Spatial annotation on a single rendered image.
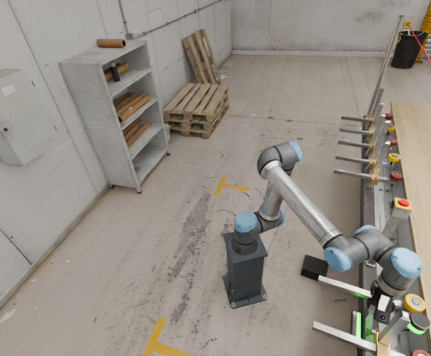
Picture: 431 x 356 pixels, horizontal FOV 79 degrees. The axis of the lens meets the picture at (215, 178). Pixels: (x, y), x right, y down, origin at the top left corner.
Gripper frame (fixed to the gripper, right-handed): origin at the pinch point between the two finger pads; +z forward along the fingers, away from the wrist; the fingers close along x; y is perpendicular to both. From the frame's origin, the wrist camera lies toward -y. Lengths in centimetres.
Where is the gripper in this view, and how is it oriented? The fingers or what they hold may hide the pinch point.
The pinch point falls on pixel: (373, 315)
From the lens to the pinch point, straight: 138.1
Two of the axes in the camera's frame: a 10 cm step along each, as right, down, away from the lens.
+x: -9.1, -2.1, 3.5
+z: 0.6, 7.8, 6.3
